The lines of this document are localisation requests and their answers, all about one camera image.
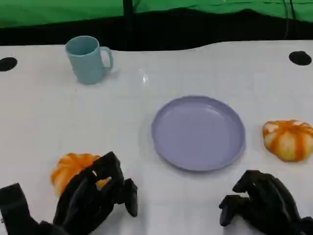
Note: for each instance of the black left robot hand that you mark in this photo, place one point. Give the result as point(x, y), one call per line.
point(85, 200)

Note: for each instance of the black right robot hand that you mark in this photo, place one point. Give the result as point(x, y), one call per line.
point(269, 203)

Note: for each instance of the orange and white bread roll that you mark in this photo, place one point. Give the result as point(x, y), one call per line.
point(66, 169)
point(288, 142)

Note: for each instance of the green backdrop cloth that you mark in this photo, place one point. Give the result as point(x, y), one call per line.
point(61, 9)

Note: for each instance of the black upright pole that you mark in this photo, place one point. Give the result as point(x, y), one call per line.
point(128, 24)

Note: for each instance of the pale green mug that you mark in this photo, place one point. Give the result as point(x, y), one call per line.
point(85, 63)

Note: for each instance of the black backdrop cloth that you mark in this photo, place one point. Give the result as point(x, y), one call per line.
point(195, 31)

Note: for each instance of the lilac plate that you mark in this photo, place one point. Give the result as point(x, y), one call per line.
point(198, 134)

